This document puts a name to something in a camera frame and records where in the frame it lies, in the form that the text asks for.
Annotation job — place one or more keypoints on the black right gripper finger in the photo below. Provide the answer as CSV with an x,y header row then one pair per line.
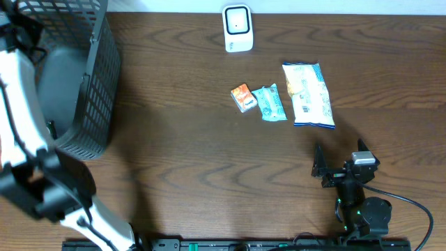
x,y
361,145
320,167

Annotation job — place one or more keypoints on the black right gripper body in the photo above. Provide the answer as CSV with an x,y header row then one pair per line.
x,y
334,176

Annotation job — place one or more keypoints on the yellow blue snack bag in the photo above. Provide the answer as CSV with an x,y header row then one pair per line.
x,y
309,95

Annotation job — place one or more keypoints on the light teal wipes pack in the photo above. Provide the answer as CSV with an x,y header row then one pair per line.
x,y
270,104

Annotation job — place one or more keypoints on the orange tissue pack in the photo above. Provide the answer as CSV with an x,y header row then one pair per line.
x,y
244,98

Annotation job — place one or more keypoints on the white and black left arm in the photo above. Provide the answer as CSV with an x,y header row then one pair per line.
x,y
37,176

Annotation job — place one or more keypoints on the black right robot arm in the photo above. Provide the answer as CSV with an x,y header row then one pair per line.
x,y
363,217

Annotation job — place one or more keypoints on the dark grey mesh basket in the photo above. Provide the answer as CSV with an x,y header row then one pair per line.
x,y
77,78

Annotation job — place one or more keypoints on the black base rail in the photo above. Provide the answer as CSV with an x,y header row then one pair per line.
x,y
177,245

